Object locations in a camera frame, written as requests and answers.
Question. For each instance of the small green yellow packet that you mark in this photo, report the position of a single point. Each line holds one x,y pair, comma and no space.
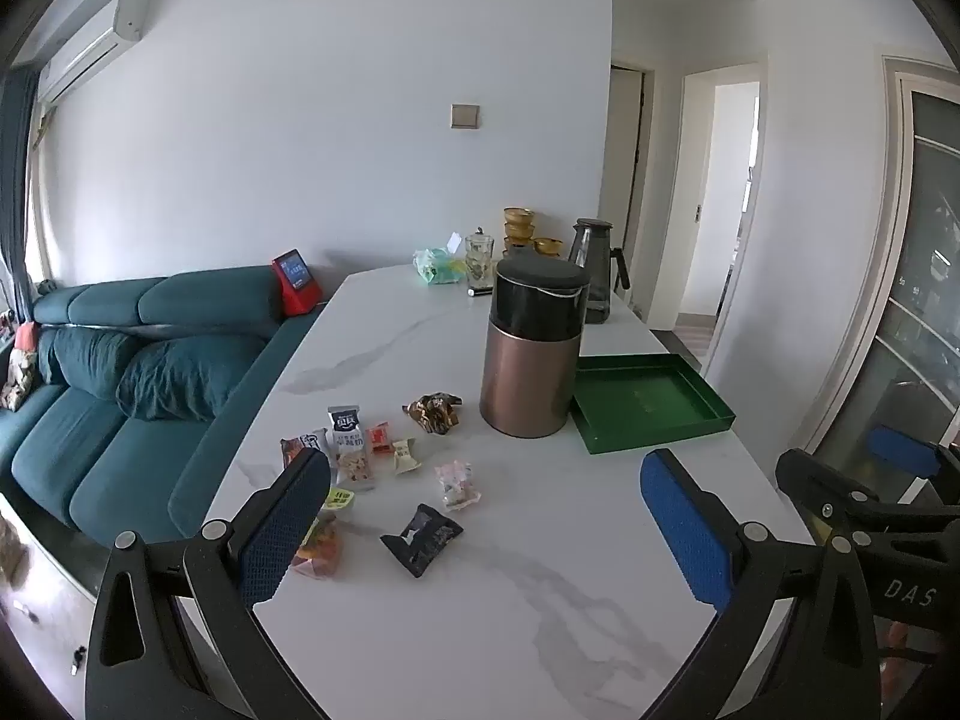
340,498

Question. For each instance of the wall switch plate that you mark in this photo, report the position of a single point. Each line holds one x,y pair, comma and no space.
465,115

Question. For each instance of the patterned cushion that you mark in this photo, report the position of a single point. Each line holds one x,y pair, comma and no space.
19,379

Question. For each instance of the teal sofa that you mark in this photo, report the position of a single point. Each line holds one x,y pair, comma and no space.
90,457

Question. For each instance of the blue curtain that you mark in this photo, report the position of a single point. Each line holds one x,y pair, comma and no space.
16,187

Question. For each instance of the red and white snack packet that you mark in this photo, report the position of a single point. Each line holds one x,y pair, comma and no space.
298,444

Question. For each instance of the white breakfast milk sachet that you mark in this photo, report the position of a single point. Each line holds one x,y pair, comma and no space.
349,450

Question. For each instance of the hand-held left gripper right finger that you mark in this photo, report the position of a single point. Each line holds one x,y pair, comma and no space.
686,532

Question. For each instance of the dark glass pitcher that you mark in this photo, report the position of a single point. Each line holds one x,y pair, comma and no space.
596,270

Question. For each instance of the red smart display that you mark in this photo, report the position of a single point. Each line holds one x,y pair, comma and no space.
294,281

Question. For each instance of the teal pillow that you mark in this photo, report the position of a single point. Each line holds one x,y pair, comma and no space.
187,382
82,360

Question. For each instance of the orange snack packet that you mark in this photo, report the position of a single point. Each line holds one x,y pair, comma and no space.
322,553

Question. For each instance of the brown crinkled snack wrapper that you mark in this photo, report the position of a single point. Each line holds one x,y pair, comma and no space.
433,412

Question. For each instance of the white air conditioner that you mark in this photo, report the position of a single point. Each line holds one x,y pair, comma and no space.
86,49

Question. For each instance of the stack of amber glass bowls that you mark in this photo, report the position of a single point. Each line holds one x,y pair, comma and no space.
521,229

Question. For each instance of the clear glass cup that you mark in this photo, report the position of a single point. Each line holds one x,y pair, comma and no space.
479,262

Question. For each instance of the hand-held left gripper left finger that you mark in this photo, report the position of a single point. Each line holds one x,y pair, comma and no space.
281,532

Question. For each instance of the pink wrapped candy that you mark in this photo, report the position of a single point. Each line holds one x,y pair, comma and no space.
456,485

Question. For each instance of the orange wrapped candy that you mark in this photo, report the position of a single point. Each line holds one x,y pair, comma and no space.
379,437

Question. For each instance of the green tissue pack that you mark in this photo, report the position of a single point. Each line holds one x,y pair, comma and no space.
439,266

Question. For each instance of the beige candy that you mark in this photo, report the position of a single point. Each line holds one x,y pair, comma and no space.
403,456

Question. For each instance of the black snack packet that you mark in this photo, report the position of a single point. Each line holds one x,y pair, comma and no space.
420,540

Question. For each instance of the copper canister with black lid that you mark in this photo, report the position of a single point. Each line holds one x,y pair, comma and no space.
529,367

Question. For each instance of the green tray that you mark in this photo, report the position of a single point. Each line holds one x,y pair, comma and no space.
645,397

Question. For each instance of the glass sliding door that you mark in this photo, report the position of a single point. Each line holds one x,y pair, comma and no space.
911,277

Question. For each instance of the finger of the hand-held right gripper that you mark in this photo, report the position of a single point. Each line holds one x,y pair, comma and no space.
817,484
900,451

